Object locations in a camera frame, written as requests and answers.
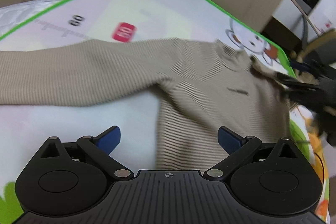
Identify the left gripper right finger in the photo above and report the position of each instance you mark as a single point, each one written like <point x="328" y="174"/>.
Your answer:
<point x="240" y="151"/>

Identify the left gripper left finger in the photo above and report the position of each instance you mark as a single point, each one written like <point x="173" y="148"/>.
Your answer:
<point x="97" y="151"/>

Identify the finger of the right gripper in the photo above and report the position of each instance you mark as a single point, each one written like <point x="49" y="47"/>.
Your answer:
<point x="309" y="99"/>
<point x="294" y="83"/>

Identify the striped beige knit garment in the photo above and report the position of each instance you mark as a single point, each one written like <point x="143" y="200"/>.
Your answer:
<point x="169" y="98"/>

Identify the tan office chair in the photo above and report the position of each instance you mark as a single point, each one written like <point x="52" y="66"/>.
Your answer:
<point x="315" y="57"/>

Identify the white desk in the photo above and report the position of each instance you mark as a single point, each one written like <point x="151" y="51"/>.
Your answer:
<point x="320" y="17"/>

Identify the cartoon play mat green border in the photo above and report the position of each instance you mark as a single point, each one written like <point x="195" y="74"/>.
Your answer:
<point x="284" y="182"/>

